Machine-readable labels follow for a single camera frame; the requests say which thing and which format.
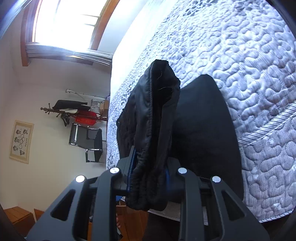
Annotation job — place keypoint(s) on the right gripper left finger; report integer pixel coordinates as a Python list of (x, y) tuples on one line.
[(86, 200)]

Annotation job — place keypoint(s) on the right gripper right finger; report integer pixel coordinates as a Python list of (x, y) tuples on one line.
[(210, 210)]

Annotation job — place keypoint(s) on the black pants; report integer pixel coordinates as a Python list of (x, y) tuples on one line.
[(192, 124)]

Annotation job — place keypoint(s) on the chrome cantilever chair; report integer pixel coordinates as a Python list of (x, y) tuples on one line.
[(89, 139)]

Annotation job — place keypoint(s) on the red garment on rack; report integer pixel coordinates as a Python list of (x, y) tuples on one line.
[(87, 118)]

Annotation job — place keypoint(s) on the cardboard box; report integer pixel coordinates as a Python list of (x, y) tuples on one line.
[(104, 107)]

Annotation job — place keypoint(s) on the wooden coat rack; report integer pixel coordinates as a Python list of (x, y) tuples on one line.
[(66, 115)]

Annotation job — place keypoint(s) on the grey quilted bedspread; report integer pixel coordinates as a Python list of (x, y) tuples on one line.
[(249, 50)]

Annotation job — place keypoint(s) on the framed wall picture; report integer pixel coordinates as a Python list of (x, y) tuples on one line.
[(21, 141)]

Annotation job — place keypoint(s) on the wooden window frame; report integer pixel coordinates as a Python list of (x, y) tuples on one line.
[(73, 25)]

